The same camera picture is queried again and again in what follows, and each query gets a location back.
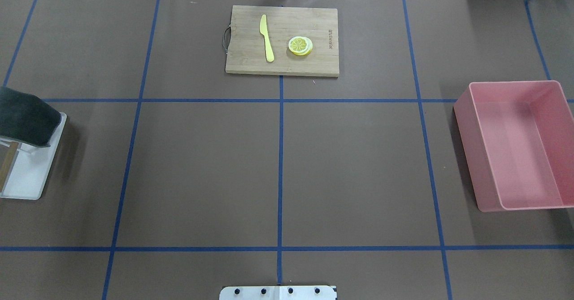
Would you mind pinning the grey cleaning cloth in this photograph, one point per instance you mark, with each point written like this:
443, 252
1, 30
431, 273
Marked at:
26, 118

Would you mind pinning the yellow plastic knife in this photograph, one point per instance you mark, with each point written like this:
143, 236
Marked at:
269, 53

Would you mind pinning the lemon slice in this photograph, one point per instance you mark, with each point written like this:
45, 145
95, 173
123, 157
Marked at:
300, 45

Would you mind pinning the bamboo cutting board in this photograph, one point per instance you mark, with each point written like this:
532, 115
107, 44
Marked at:
246, 51

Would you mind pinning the pink plastic bin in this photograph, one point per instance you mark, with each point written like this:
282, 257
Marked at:
518, 139

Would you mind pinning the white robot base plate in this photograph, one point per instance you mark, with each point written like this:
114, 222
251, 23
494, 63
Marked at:
303, 292

